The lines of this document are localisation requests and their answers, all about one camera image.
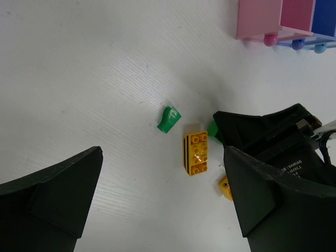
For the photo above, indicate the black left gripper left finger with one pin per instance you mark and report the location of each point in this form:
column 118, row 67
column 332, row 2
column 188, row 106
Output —
column 47, row 210

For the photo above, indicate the yellow striped lego brick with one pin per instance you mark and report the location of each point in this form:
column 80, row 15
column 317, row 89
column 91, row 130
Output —
column 195, row 153

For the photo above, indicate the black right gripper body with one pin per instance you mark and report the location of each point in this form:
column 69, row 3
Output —
column 292, row 151

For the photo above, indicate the green 2x2 lego brick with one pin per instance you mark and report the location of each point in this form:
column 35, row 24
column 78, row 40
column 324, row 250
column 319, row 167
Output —
column 213, row 132

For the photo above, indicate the pink drawer container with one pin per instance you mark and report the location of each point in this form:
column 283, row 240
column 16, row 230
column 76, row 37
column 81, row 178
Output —
column 276, row 21

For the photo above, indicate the green curved lego piece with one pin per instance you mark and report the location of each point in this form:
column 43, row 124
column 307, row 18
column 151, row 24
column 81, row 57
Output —
column 170, row 117

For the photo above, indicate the light blue drawer container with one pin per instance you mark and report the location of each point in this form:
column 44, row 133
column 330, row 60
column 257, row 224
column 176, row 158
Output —
column 319, row 46

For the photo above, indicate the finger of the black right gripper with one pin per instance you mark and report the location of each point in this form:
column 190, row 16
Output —
column 252, row 128

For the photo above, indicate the yellow printed lego brick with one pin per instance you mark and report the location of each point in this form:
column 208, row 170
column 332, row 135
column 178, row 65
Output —
column 225, row 188

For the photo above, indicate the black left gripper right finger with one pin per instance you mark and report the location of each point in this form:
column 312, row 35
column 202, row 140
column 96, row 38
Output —
column 278, row 211

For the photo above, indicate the purple drawer container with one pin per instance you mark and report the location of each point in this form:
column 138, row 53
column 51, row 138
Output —
column 323, row 26

